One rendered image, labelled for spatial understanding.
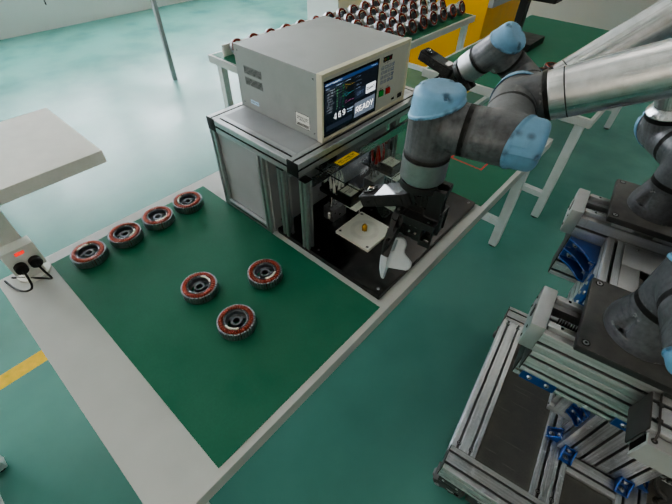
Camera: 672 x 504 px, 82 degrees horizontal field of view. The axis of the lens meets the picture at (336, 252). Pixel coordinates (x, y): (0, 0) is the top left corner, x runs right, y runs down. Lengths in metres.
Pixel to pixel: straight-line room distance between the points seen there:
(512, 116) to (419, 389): 1.53
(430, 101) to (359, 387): 1.53
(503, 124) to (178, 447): 0.95
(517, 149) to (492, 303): 1.81
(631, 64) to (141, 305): 1.28
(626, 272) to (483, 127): 0.83
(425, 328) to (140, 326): 1.39
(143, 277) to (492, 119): 1.16
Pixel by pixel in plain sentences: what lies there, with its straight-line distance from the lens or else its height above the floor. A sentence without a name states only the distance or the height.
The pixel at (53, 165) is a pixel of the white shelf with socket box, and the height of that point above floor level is 1.21.
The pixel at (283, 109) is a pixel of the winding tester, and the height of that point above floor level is 1.17.
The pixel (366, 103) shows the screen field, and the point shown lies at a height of 1.17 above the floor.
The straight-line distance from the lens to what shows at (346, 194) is 1.34.
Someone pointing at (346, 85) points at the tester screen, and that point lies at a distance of 1.23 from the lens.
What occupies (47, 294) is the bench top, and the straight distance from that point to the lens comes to 1.53.
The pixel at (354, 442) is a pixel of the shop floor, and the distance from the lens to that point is 1.82.
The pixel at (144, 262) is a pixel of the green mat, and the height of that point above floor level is 0.75.
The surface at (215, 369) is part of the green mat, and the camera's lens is 1.14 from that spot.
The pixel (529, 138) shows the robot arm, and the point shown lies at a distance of 0.58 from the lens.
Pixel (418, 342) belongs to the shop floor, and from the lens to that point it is 2.07.
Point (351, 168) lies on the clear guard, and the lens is 1.20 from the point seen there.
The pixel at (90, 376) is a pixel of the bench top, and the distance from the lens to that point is 1.26.
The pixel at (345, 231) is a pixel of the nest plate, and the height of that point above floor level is 0.78.
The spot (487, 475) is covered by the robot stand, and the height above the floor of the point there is 0.23.
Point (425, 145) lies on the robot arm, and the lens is 0.60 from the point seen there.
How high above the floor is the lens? 1.72
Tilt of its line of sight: 46 degrees down
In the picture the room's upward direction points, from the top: 1 degrees clockwise
